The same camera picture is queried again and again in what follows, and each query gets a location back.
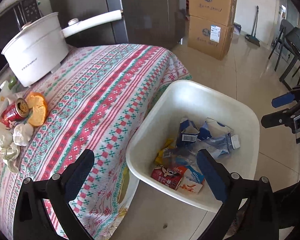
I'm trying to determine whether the black microwave oven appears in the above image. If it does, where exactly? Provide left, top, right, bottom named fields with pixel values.
left=0, top=0, right=42, bottom=73

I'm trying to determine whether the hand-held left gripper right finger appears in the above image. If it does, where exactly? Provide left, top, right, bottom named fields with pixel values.
left=196, top=149, right=288, bottom=240

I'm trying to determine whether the white plastic bin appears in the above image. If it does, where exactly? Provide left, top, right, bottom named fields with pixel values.
left=126, top=80, right=260, bottom=213

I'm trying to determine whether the white tissue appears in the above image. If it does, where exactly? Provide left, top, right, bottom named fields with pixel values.
left=0, top=124, right=14, bottom=151
left=13, top=124, right=34, bottom=147

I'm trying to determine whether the striped patterned tablecloth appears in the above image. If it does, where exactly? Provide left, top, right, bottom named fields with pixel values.
left=0, top=44, right=193, bottom=240

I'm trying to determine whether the black chair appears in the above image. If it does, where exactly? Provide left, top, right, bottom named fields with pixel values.
left=268, top=19, right=294, bottom=64

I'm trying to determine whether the red cartoon milk carton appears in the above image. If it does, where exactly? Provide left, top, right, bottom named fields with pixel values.
left=151, top=164, right=188, bottom=190

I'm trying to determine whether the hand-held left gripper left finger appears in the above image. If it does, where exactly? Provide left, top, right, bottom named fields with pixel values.
left=13, top=149, right=95, bottom=240

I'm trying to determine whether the grey refrigerator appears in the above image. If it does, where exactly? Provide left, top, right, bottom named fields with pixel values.
left=46, top=0, right=187, bottom=50

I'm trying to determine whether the white electric cooking pot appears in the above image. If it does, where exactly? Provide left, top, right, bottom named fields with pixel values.
left=1, top=9, right=123, bottom=87

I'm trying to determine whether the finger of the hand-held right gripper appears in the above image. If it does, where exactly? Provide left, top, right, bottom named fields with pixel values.
left=272, top=90, right=300, bottom=108
left=261, top=108, right=294, bottom=128

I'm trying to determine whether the yellow snack bag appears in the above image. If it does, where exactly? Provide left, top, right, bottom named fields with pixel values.
left=154, top=139, right=178, bottom=165

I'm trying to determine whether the large orange peel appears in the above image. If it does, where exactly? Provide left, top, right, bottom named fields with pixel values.
left=25, top=92, right=48, bottom=127

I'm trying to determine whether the clear plastic bottle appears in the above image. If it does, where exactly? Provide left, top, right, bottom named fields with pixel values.
left=190, top=134, right=240, bottom=159

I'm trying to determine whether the black table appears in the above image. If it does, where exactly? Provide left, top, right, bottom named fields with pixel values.
left=280, top=27, right=300, bottom=90

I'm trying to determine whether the blue white milk carton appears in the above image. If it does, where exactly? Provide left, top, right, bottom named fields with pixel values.
left=199, top=118, right=234, bottom=140

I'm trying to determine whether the red drink can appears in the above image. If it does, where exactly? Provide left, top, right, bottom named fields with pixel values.
left=0, top=98, right=30, bottom=128

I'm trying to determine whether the small blue milk carton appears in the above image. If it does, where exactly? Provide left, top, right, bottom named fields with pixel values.
left=176, top=117, right=200, bottom=147

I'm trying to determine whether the cardboard box with label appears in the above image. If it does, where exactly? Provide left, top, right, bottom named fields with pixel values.
left=187, top=15, right=234, bottom=60

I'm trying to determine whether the broom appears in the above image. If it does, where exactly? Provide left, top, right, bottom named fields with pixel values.
left=245, top=5, right=261, bottom=47

